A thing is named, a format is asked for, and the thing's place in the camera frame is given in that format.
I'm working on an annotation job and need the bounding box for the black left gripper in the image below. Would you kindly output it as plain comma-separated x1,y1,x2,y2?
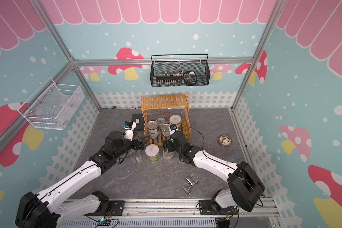
114,131,151,158

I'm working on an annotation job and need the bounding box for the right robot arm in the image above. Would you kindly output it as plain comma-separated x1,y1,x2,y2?
163,131,266,214

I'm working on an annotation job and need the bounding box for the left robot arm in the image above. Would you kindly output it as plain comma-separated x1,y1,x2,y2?
14,131,145,228

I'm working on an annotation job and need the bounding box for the wooden two-tier shelf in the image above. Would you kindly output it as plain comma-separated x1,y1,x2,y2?
141,94,191,146

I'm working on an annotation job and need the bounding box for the small silver pull-tab can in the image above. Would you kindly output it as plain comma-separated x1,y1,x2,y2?
161,123,171,137

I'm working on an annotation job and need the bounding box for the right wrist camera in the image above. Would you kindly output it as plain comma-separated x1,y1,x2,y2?
169,124,179,135

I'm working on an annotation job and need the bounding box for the purple-label tin can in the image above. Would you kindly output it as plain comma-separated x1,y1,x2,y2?
129,150,143,164

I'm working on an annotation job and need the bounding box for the black terminal strip in basket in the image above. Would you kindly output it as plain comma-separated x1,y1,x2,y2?
151,71,197,86

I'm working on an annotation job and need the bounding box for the white wire wall basket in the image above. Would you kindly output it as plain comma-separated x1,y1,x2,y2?
17,78,85,130

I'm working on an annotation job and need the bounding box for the black mesh wall basket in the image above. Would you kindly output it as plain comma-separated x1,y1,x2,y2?
150,54,211,87

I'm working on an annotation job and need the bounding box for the red ethernet cable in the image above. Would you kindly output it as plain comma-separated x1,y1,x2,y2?
147,112,172,119

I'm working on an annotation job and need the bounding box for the small green circuit board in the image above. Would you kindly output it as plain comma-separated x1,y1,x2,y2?
97,218,111,227

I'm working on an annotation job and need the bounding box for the white-label jar with lid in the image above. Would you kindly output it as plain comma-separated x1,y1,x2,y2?
169,115,181,128

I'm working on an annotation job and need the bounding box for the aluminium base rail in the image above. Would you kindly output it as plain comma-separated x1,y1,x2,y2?
61,198,284,228

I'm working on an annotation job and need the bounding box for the red-label clear plastic cup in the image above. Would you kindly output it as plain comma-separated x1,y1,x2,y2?
162,152,174,161

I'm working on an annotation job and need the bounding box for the yellow seed jar white lid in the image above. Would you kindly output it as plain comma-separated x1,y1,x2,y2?
145,144,160,163

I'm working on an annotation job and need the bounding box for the metal faucet piece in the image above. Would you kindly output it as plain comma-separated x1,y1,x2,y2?
182,174,199,195

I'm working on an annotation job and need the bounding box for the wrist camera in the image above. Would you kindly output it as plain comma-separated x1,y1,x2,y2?
122,121,136,141
169,124,179,135

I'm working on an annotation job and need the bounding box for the black network switch box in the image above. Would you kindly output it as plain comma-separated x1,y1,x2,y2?
132,114,145,132

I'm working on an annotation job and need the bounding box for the rear clear plastic cup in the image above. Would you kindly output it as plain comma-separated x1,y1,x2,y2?
156,117,166,126

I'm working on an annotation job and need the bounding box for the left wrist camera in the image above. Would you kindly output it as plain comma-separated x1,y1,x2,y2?
122,121,136,141

